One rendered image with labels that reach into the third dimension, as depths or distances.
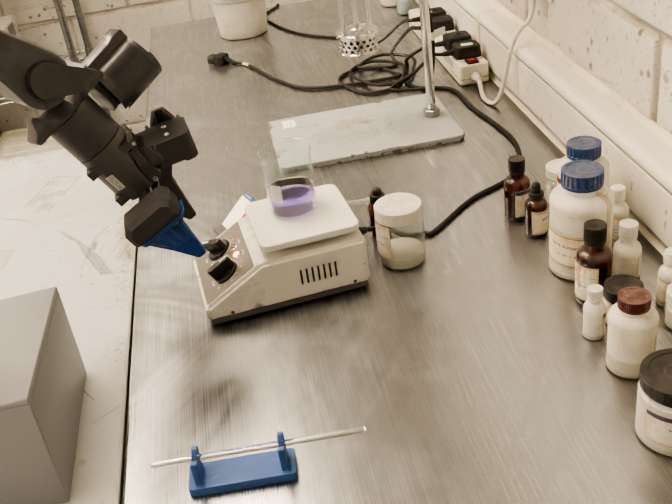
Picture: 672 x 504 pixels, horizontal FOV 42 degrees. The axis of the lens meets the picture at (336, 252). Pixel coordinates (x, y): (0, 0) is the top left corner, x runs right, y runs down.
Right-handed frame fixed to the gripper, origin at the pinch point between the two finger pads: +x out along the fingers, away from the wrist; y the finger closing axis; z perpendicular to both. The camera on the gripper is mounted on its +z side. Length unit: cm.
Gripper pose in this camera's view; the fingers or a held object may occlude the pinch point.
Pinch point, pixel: (177, 215)
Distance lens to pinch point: 99.6
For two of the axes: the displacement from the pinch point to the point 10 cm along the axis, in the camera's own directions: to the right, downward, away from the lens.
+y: -2.6, -4.8, 8.4
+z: 7.7, -6.3, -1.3
